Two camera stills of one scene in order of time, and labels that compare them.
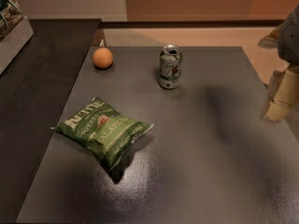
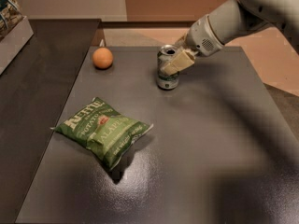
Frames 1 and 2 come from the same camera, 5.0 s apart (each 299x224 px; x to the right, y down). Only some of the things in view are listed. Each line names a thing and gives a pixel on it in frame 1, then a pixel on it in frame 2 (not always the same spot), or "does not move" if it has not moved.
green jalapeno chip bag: [107, 133] does not move
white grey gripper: [290, 42] → [202, 38]
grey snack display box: [15, 29] does not move
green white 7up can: [170, 64] does not move
